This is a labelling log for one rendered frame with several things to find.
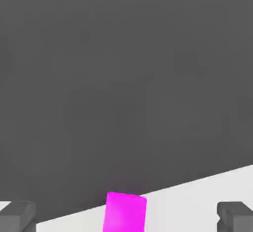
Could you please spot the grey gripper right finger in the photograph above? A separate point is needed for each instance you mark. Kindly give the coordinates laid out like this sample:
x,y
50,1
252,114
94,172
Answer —
x,y
235,218

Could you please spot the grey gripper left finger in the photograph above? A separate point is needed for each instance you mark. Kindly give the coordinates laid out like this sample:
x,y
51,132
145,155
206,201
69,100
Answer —
x,y
15,216

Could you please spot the large magenta box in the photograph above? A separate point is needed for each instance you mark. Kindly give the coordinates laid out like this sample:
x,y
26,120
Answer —
x,y
124,212

